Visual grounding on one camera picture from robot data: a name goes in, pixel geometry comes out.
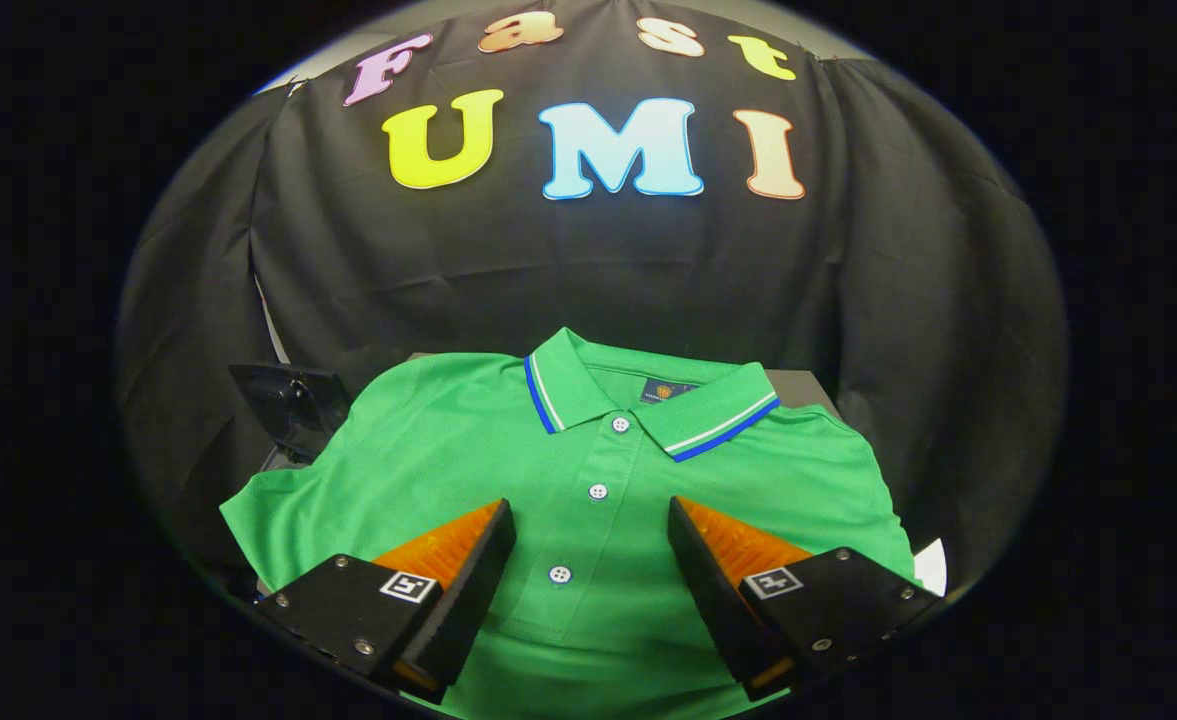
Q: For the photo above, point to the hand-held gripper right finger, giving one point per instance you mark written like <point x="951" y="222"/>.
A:
<point x="710" y="600"/>

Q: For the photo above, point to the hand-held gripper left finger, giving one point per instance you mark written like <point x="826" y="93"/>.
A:
<point x="468" y="600"/>

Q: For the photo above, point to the green polo shirt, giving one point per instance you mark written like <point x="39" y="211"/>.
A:
<point x="608" y="540"/>

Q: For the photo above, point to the dark washing machine lid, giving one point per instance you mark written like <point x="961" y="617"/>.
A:
<point x="293" y="410"/>

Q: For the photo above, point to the white board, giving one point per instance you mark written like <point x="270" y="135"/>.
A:
<point x="932" y="568"/>

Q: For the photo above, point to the beige cabinet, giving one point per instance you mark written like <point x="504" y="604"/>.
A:
<point x="804" y="388"/>

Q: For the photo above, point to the black backdrop cloth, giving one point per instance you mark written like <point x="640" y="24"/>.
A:
<point x="568" y="270"/>

